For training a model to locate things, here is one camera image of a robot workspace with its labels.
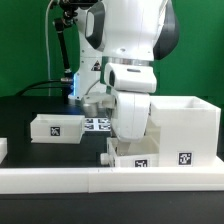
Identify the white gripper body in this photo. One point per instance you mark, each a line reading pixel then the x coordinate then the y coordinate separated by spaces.
pixel 130 114

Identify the white drawer tray with knob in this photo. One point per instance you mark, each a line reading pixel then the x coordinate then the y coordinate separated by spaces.
pixel 142 154

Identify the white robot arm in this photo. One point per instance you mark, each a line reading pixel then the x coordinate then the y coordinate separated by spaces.
pixel 119 41

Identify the white drawer cabinet box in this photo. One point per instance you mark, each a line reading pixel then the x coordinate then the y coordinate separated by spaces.
pixel 186 130

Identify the white marker sheet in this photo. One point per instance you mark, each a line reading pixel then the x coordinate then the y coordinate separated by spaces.
pixel 97 124

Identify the white block at left edge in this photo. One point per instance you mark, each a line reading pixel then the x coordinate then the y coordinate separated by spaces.
pixel 3 149

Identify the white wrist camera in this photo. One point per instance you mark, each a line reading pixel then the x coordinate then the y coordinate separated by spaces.
pixel 91 103

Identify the white front rail fence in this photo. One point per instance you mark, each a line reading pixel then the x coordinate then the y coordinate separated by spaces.
pixel 97 180

